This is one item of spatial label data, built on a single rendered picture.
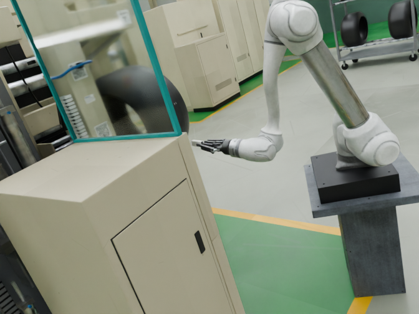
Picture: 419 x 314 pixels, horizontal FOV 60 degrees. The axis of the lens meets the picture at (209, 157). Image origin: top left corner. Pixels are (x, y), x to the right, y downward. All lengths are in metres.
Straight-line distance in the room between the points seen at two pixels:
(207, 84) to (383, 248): 5.09
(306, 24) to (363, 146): 0.54
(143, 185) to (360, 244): 1.30
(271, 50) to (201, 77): 5.11
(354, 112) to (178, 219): 0.82
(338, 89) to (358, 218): 0.71
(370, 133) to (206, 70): 5.27
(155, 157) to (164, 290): 0.37
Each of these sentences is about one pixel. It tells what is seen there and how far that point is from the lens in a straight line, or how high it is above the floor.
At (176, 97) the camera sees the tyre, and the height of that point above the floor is 1.24.
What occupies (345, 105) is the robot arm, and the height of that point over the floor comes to 1.11.
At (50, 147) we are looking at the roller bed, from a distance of 2.09.
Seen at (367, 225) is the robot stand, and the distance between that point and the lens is 1.94.
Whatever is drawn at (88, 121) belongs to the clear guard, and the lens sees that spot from 1.37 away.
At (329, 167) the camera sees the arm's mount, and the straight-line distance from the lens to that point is 1.86.
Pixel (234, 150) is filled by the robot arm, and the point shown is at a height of 0.98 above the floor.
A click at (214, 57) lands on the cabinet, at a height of 0.89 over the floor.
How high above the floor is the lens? 1.56
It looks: 20 degrees down
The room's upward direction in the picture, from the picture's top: 17 degrees counter-clockwise
